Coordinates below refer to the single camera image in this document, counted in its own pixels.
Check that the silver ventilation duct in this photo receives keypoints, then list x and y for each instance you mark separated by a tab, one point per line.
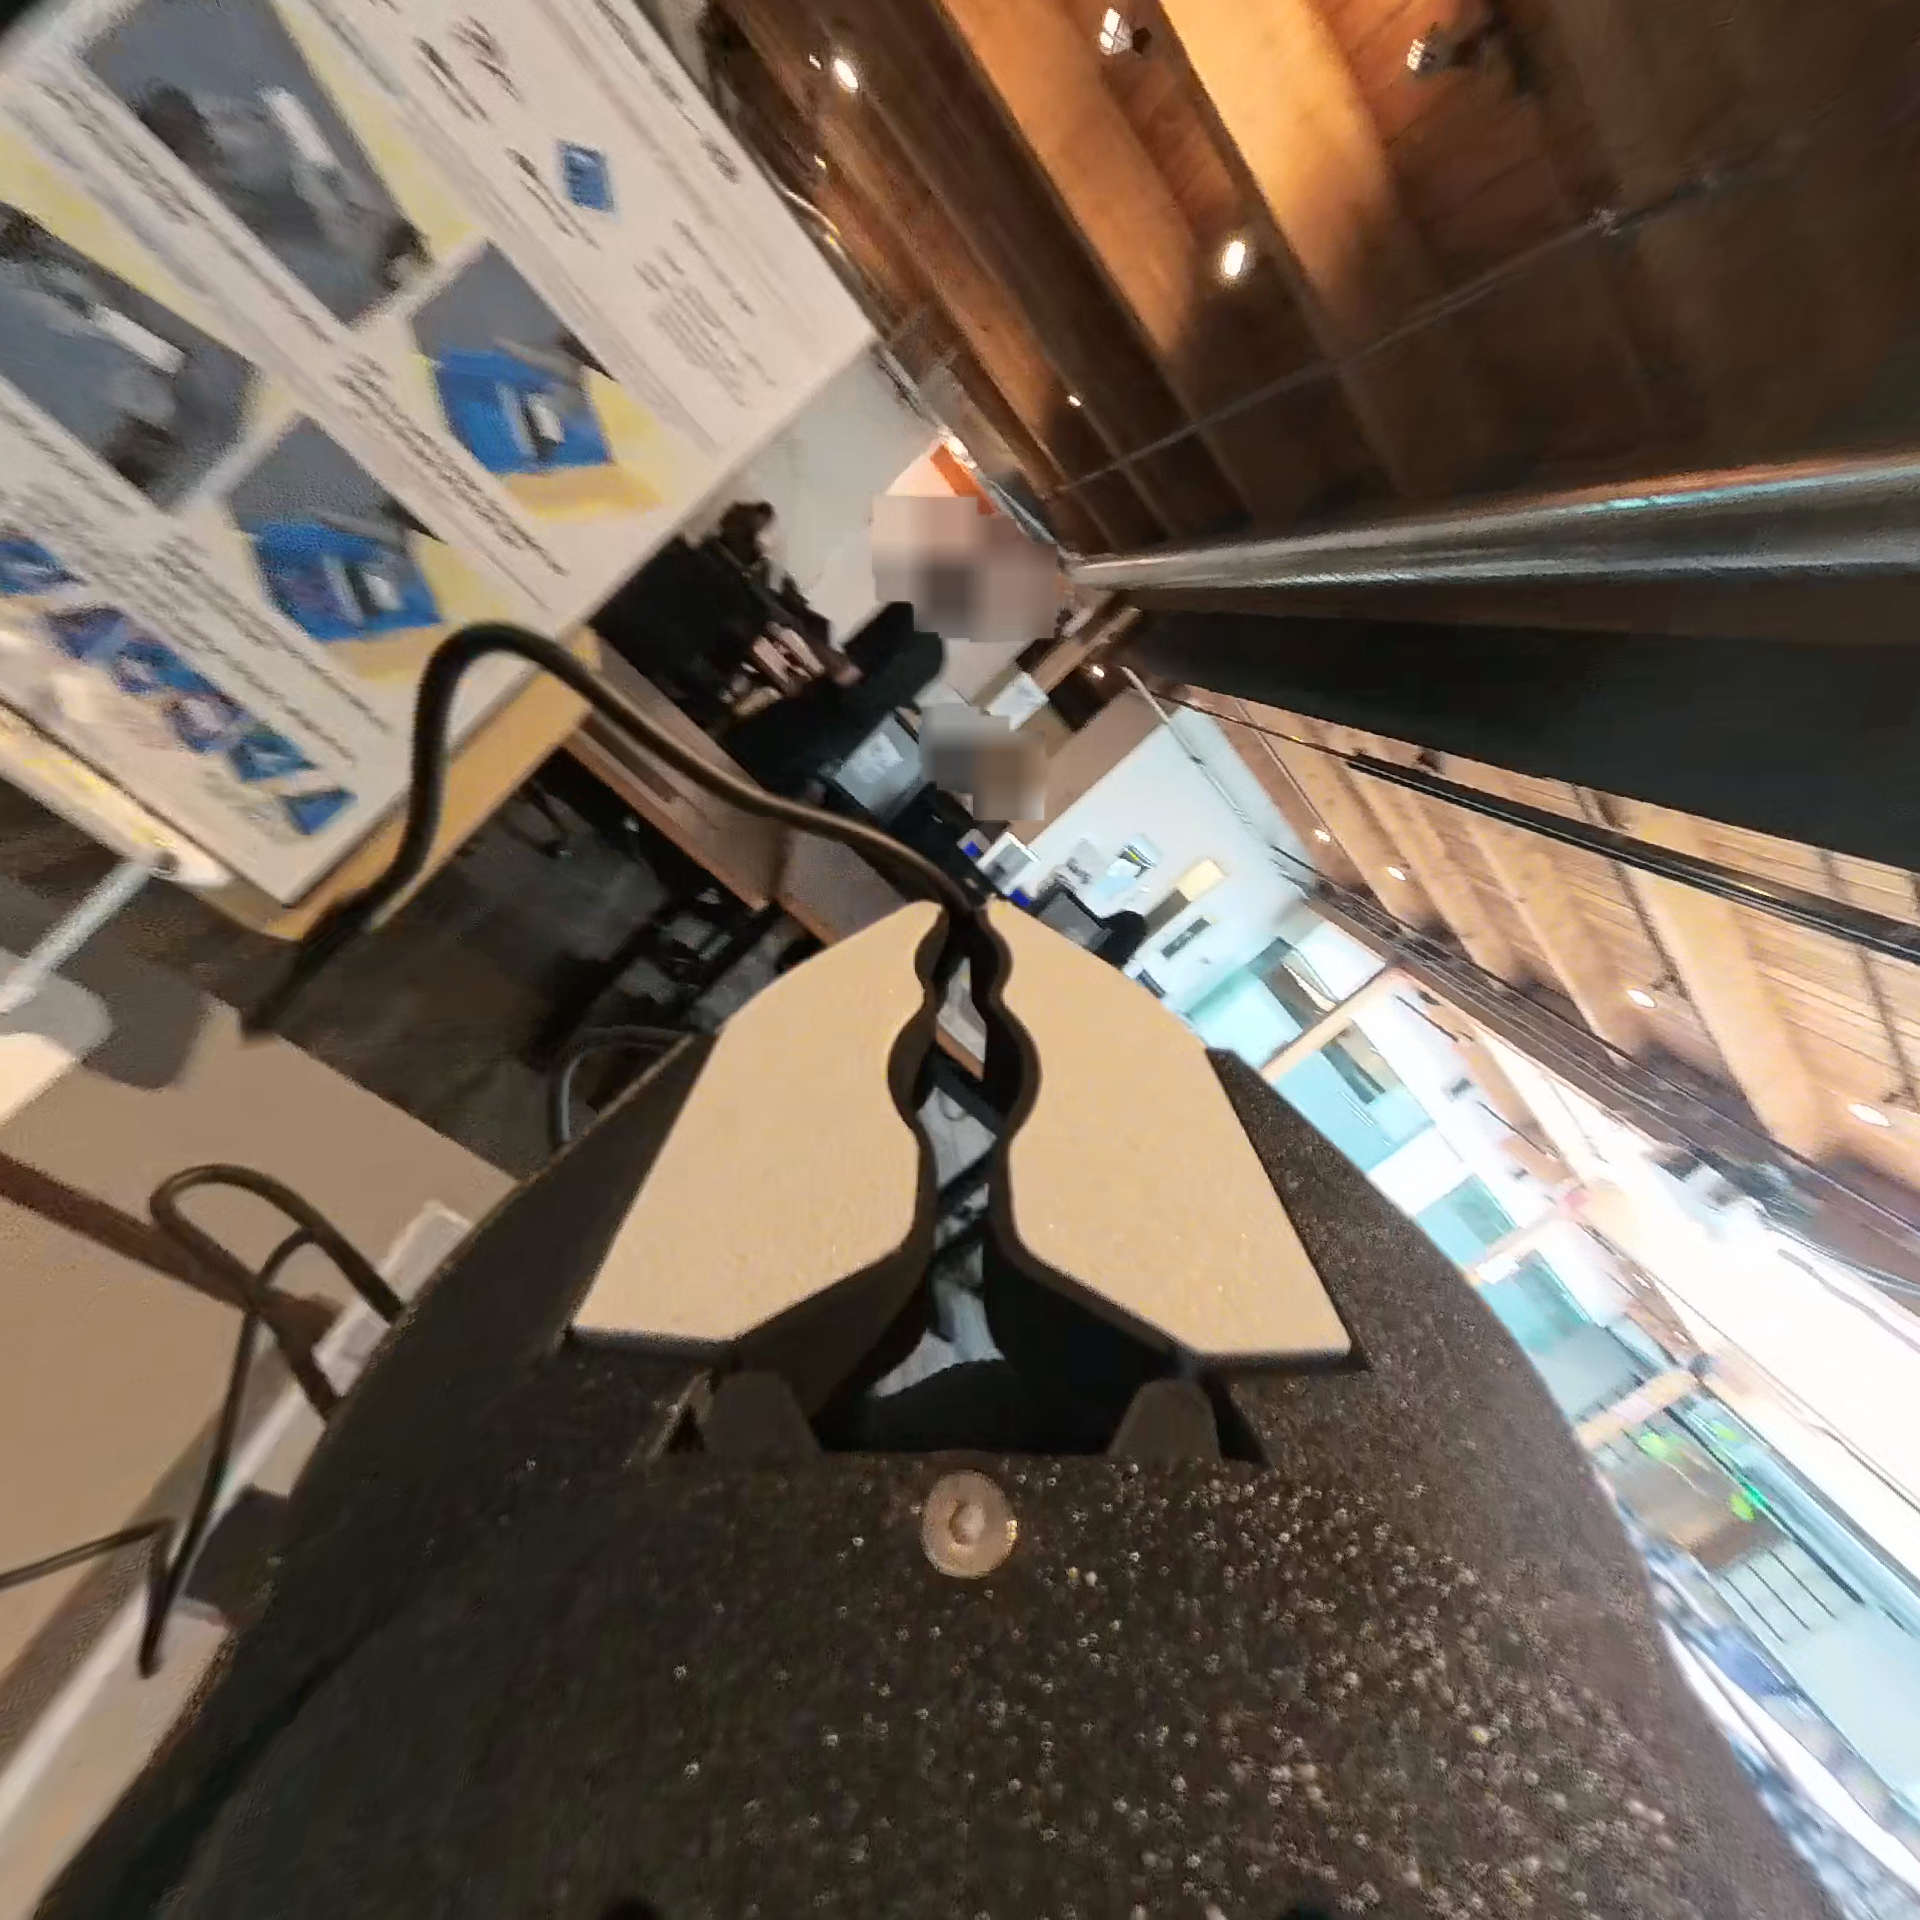
1498	534

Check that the printed instruction sheet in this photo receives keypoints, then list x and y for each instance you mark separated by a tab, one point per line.
450	226

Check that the black hanging ceiling panel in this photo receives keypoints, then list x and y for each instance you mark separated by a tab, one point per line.
1498	691

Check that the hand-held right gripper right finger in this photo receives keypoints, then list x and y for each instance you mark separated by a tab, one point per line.
1155	1199

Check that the wooden top office desk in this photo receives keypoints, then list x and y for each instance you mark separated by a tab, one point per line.
810	883

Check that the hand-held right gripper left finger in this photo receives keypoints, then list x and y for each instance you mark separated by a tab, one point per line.
765	1187

